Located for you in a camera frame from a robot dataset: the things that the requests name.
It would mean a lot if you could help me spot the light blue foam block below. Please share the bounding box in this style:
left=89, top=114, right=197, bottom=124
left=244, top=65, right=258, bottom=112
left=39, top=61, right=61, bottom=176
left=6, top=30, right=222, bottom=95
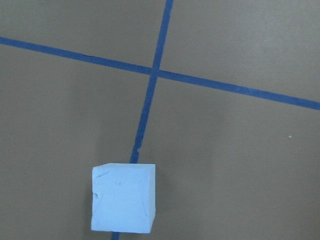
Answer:
left=91, top=163, right=156, bottom=234

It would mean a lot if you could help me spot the brown paper table cover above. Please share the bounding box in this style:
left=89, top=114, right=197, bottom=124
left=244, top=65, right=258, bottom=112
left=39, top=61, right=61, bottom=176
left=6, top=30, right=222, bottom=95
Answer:
left=0, top=0, right=320, bottom=240

